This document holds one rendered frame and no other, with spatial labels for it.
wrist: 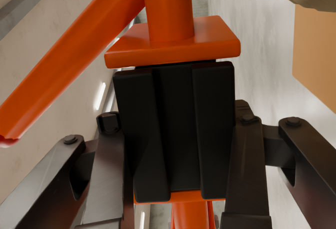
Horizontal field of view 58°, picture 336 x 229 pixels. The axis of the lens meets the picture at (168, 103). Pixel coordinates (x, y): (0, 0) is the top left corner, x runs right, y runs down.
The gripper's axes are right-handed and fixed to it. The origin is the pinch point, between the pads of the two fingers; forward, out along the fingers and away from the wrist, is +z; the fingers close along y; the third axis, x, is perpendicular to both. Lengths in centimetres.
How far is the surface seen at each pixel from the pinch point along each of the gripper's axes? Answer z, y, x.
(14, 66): 454, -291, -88
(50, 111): 529, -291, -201
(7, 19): 428, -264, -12
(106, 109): 844, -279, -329
